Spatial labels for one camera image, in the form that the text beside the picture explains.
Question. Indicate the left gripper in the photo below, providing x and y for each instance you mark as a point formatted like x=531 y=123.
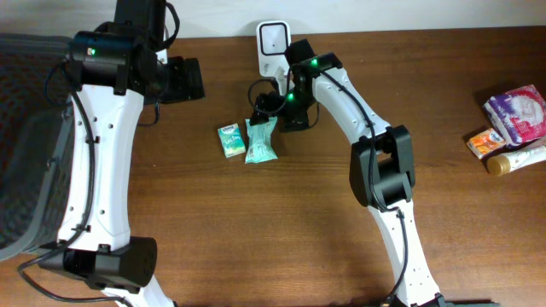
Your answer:
x=177 y=90

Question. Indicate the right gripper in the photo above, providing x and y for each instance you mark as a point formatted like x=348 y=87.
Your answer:
x=264 y=107

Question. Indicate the teal wet wipes packet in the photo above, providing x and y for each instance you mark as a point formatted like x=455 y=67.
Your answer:
x=259 y=148

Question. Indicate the small green tissue packet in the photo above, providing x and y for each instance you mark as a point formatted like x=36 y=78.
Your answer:
x=231 y=140

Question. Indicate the small orange tissue packet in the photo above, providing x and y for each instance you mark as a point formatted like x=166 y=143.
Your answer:
x=485 y=143

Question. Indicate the white tube with gold cap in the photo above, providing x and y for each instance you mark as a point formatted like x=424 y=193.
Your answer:
x=505 y=163

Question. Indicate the pink purple tissue pack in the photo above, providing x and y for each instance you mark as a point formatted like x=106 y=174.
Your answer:
x=518 y=115

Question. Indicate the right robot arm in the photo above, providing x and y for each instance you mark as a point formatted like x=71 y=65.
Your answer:
x=382 y=171

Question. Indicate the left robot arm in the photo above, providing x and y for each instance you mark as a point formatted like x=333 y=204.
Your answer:
x=113 y=72

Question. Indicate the white barcode scanner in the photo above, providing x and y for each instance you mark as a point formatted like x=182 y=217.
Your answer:
x=273 y=39

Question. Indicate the grey plastic mesh basket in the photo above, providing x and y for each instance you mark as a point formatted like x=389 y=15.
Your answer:
x=37 y=134

